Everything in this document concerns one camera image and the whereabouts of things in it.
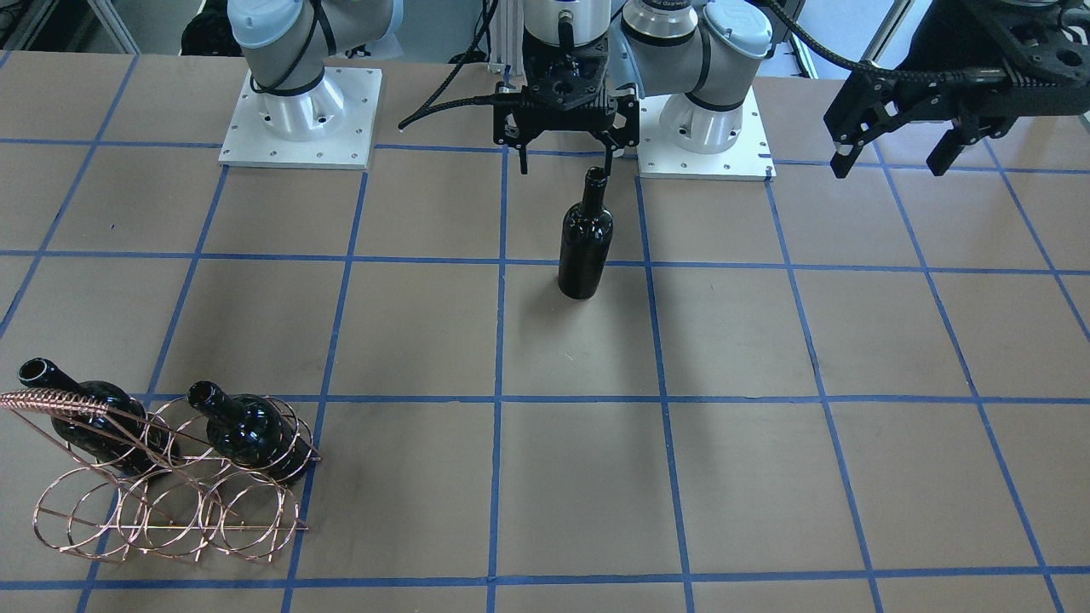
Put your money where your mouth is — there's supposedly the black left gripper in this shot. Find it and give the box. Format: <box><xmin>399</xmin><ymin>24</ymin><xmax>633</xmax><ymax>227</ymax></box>
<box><xmin>823</xmin><ymin>1</ymin><xmax>1087</xmax><ymax>179</ymax></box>

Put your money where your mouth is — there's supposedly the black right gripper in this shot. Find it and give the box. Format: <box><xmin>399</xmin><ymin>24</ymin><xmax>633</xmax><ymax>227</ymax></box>
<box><xmin>494</xmin><ymin>51</ymin><xmax>640</xmax><ymax>178</ymax></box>

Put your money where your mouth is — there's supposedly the dark glass wine bottle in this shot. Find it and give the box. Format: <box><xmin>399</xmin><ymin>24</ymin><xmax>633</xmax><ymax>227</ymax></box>
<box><xmin>558</xmin><ymin>167</ymin><xmax>614</xmax><ymax>300</ymax></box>

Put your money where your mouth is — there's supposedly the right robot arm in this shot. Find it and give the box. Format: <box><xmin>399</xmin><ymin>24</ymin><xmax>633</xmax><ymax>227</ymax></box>
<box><xmin>219</xmin><ymin>1</ymin><xmax>640</xmax><ymax>170</ymax></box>

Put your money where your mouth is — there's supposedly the dark bottle in rack corner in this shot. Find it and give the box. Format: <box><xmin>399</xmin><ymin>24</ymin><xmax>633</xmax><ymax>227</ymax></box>
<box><xmin>186</xmin><ymin>381</ymin><xmax>311</xmax><ymax>486</ymax></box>

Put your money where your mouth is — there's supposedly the dark bottle in rack end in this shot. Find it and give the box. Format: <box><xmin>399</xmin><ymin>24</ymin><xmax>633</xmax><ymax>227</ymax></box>
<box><xmin>17</xmin><ymin>358</ymin><xmax>178</xmax><ymax>478</ymax></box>

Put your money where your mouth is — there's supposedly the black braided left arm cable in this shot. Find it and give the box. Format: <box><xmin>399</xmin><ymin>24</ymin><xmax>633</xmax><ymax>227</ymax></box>
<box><xmin>749</xmin><ymin>0</ymin><xmax>1024</xmax><ymax>83</ymax></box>

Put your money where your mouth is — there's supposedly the aluminium frame post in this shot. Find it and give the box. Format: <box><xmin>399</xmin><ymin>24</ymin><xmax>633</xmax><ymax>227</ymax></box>
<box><xmin>485</xmin><ymin>1</ymin><xmax>525</xmax><ymax>77</ymax></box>

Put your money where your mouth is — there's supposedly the copper wire wine rack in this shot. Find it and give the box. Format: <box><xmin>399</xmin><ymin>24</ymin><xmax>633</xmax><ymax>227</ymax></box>
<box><xmin>32</xmin><ymin>398</ymin><xmax>307</xmax><ymax>565</ymax></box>

